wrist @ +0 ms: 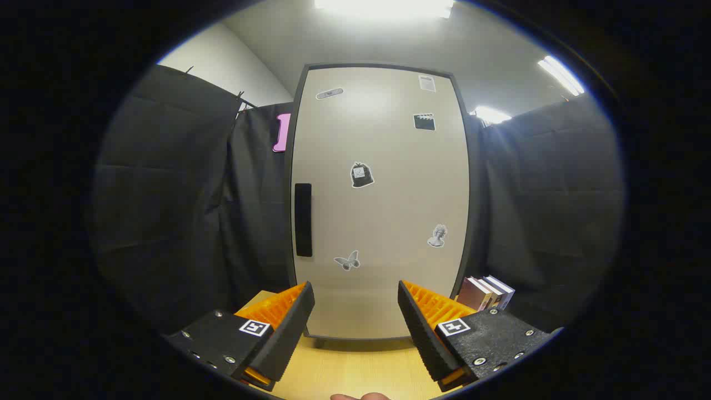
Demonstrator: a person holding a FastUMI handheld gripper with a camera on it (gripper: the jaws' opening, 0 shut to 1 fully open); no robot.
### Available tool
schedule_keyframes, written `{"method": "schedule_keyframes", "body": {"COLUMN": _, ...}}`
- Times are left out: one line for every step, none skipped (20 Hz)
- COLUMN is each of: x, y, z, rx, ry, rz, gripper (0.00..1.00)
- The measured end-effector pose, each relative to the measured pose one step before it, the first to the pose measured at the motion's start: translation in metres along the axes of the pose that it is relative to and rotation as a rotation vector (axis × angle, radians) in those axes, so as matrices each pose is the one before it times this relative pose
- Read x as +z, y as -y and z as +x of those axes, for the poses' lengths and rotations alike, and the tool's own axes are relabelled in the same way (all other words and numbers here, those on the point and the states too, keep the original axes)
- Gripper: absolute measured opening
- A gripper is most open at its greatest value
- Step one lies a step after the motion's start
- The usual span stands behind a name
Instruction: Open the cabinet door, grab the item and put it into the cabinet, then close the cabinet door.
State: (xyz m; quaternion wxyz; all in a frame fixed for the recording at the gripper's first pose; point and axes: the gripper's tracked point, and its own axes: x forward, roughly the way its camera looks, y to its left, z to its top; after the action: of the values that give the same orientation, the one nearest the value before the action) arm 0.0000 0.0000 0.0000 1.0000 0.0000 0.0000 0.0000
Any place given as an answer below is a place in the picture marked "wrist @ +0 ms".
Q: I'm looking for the long ceiling light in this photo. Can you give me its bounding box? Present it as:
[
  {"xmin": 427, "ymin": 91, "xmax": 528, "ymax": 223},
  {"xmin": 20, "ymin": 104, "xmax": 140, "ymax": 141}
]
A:
[{"xmin": 537, "ymin": 55, "xmax": 585, "ymax": 97}]

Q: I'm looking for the white spine book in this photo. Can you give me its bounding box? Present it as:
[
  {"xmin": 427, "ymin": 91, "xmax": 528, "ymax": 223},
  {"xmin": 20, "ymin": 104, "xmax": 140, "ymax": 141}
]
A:
[{"xmin": 478, "ymin": 277, "xmax": 505, "ymax": 311}]

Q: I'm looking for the small ceiling light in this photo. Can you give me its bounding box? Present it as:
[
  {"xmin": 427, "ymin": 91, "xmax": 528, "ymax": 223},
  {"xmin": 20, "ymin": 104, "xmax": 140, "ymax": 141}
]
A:
[{"xmin": 474, "ymin": 106, "xmax": 512, "ymax": 124}]

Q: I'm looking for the wide ceiling light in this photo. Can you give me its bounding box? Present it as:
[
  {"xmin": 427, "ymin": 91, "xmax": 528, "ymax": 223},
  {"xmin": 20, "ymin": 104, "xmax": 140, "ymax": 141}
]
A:
[{"xmin": 314, "ymin": 0, "xmax": 455, "ymax": 19}]

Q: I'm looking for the black door handle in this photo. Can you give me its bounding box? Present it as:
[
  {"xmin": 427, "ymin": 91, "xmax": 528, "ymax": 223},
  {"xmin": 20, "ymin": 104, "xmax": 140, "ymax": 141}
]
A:
[{"xmin": 294, "ymin": 183, "xmax": 313, "ymax": 258}]

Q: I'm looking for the black backdrop cloth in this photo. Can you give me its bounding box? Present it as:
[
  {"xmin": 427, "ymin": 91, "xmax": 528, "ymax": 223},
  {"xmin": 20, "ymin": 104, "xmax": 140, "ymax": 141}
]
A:
[{"xmin": 92, "ymin": 64, "xmax": 625, "ymax": 334}]

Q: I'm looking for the dark grey cabinet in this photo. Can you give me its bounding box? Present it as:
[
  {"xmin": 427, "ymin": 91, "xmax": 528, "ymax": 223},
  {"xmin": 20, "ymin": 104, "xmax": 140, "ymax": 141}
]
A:
[{"xmin": 283, "ymin": 62, "xmax": 484, "ymax": 348}]

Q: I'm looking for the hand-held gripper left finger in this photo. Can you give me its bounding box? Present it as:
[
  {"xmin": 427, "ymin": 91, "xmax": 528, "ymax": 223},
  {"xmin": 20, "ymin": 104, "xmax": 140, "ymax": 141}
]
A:
[{"xmin": 165, "ymin": 282, "xmax": 316, "ymax": 392}]

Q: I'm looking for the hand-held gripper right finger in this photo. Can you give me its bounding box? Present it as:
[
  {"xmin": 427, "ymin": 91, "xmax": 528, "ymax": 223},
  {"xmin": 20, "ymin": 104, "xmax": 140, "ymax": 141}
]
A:
[{"xmin": 398, "ymin": 280, "xmax": 563, "ymax": 392}]

